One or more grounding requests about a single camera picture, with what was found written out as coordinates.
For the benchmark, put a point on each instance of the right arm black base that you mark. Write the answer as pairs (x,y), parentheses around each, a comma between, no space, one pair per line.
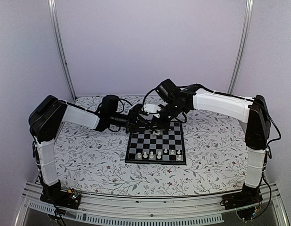
(248,199)

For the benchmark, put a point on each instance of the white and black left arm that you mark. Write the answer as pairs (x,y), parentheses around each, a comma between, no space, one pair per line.
(47,119)

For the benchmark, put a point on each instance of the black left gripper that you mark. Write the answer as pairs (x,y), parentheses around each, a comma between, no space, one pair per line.
(133,123)

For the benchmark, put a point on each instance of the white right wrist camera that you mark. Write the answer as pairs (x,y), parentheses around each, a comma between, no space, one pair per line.
(152,109)

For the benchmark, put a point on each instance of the left aluminium frame post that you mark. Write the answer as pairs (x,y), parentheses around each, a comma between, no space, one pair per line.
(60,47)

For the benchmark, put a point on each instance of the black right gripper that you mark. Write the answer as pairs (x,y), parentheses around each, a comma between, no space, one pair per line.
(163,126)

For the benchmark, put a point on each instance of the right aluminium frame post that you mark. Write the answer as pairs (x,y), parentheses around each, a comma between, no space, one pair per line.
(242,45)

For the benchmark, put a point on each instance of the aluminium frame post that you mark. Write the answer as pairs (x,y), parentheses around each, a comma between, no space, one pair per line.
(60,47)
(242,45)

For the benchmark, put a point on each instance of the aluminium front rail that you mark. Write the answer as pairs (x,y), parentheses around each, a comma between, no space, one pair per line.
(114,210)

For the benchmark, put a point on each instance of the floral patterned table mat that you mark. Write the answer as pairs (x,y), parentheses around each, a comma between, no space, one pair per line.
(203,153)

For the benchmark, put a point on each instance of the white knight chess piece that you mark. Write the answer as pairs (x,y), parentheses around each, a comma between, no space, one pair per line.
(156,132)

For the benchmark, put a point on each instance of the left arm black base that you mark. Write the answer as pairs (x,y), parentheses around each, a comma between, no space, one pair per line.
(70,198)

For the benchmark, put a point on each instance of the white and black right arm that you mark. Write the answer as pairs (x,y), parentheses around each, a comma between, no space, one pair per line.
(251,112)

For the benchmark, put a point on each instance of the black and white chessboard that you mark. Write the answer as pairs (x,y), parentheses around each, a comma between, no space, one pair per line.
(145,141)

